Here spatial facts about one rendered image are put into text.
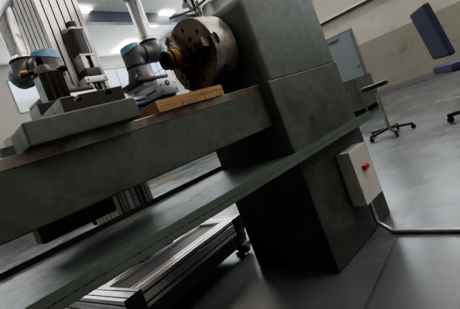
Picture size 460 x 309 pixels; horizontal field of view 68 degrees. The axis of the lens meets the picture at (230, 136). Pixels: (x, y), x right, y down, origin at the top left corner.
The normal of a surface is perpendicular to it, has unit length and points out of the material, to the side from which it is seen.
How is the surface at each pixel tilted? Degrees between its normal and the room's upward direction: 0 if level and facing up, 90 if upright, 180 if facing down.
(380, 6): 90
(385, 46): 90
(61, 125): 90
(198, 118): 90
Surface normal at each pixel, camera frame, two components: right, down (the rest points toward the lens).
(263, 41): 0.65, -0.22
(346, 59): -0.58, 0.25
